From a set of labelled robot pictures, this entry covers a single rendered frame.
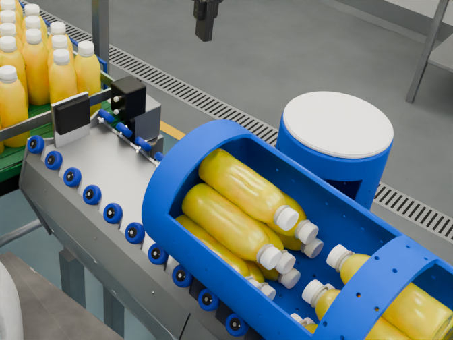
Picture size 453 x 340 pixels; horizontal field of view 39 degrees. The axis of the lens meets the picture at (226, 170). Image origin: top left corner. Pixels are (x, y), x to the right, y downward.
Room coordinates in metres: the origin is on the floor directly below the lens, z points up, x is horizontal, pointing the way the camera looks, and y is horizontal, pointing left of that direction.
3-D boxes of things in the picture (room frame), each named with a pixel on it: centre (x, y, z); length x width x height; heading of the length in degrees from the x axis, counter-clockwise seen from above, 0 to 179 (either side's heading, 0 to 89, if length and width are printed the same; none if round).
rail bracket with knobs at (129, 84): (1.42, 0.29, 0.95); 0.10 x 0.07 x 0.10; 140
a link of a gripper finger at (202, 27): (0.95, 0.07, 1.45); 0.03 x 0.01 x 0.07; 36
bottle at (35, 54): (1.45, 0.54, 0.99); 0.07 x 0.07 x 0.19
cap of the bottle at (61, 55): (1.36, 0.44, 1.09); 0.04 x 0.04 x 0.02
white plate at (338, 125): (1.33, -0.26, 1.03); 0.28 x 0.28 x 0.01
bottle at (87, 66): (1.42, 0.40, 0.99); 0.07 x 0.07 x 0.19
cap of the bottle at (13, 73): (1.25, 0.54, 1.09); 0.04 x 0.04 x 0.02
